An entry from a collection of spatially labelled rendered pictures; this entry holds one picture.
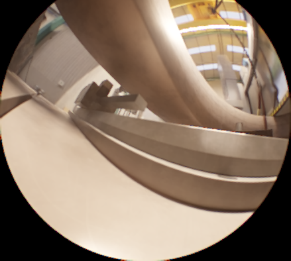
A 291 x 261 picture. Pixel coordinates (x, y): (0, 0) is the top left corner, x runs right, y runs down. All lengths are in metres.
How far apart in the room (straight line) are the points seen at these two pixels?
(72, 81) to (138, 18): 7.29
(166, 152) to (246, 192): 0.19
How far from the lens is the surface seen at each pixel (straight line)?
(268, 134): 0.96
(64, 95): 7.40
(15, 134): 0.16
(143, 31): 0.55
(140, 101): 0.46
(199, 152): 0.21
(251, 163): 0.25
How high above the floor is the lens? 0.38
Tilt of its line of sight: 18 degrees up
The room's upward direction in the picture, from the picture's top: 22 degrees clockwise
